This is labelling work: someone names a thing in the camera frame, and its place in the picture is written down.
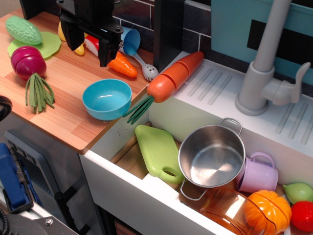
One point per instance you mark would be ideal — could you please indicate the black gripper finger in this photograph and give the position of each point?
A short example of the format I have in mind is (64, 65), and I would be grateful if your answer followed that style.
(73, 34)
(107, 50)

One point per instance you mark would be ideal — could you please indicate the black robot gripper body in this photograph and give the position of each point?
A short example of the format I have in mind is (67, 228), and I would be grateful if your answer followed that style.
(94, 17)

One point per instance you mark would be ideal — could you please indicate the blue plastic bowl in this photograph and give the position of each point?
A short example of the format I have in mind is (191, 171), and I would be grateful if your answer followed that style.
(107, 99)

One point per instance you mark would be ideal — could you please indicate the yellow toy corn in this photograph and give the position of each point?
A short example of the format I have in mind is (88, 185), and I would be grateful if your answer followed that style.
(80, 50)

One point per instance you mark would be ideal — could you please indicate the red white toy sushi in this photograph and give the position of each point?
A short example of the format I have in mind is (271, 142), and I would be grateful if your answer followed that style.
(92, 44)

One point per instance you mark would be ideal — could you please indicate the small orange toy carrot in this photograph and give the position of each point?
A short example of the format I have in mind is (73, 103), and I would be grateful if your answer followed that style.
(122, 65)

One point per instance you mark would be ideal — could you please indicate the light green plastic plate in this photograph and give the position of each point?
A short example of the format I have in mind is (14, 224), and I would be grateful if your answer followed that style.
(50, 45)

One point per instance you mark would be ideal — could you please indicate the blue plastic cup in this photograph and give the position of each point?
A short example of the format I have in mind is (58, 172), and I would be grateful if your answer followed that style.
(130, 41)

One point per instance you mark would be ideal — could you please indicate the white slotted toy spoon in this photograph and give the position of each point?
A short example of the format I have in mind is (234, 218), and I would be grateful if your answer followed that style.
(149, 71)

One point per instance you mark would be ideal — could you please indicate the green toy bitter gourd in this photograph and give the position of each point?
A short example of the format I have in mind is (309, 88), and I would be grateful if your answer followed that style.
(23, 30)

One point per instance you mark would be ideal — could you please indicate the purple toy onion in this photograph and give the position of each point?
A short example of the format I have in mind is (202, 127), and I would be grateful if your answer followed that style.
(26, 61)

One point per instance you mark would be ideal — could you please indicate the large orange toy carrot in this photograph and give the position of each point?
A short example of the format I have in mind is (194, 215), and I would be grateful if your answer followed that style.
(166, 84)

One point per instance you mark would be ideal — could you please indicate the green felt onion leaves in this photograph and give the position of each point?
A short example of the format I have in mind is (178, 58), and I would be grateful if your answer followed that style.
(38, 94)

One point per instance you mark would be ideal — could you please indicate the green plastic cutting board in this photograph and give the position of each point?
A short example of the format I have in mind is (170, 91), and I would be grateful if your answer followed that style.
(160, 153)

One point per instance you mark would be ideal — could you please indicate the grey toy oven door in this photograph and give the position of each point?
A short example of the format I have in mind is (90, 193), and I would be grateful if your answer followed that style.
(57, 177)

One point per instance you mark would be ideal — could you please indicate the white toy sink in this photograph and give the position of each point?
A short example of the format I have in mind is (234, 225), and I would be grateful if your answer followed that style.
(151, 206)

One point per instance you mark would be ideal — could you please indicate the stainless steel pot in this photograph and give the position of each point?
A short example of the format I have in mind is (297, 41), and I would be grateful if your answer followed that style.
(212, 155)

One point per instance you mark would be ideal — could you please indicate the grey toy faucet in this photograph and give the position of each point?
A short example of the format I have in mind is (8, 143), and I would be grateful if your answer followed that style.
(259, 86)

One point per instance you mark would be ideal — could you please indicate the blue clamp device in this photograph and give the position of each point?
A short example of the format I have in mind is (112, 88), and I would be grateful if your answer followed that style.
(14, 181)

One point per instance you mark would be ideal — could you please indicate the purple plastic mug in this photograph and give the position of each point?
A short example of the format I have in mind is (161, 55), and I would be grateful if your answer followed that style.
(258, 173)

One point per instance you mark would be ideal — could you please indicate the orange transparent plastic container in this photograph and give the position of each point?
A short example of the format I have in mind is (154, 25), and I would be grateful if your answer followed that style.
(237, 213)

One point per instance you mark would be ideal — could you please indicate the orange toy pumpkin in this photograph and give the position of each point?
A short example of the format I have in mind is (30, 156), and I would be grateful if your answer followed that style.
(268, 212)

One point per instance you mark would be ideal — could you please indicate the green toy pear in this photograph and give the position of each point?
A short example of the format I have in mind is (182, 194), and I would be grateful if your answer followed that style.
(297, 192)

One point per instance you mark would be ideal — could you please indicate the red toy strawberry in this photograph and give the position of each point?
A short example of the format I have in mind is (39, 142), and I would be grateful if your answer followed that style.
(302, 216)

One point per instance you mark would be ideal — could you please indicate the black vertical post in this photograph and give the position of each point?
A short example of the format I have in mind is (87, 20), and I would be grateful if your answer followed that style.
(168, 31)

